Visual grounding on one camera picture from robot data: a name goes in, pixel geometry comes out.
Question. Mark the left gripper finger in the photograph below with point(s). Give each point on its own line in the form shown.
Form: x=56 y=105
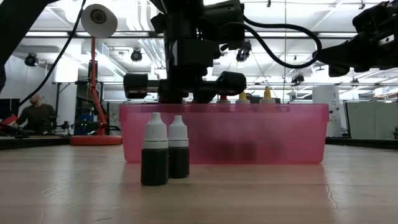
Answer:
x=171 y=97
x=204 y=97

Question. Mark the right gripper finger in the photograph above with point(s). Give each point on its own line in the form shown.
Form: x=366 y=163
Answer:
x=337 y=62
x=335 y=52

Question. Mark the red food coloring bottle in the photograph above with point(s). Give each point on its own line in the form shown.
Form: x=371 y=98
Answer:
x=223 y=100

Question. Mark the yellow food coloring bottle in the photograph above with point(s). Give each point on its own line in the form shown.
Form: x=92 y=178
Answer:
x=267 y=93
x=242 y=97

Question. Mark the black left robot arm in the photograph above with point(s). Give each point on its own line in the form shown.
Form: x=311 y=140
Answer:
x=12 y=25

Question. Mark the white cabinet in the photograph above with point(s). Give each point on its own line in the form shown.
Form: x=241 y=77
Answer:
x=325 y=93

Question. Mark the black ceiling spotlight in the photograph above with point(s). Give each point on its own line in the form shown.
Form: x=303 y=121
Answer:
x=31 y=59
x=136 y=55
x=298 y=77
x=244 y=54

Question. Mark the small white-capped dropper bottle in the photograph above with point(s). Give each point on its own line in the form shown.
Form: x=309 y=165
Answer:
x=154 y=168
x=179 y=161

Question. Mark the green partition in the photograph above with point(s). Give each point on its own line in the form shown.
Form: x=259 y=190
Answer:
x=373 y=121

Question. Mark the pink translucent plastic bin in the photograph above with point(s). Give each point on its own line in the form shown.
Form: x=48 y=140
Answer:
x=280 y=133

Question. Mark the red desk lamp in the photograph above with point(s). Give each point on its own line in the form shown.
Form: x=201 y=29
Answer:
x=99 y=20

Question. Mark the person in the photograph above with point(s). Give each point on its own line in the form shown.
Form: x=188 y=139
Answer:
x=37 y=115

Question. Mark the dark monitor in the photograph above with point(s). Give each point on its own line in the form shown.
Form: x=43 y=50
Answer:
x=9 y=109

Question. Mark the thin black rail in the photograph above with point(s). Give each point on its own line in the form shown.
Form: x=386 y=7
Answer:
x=311 y=83

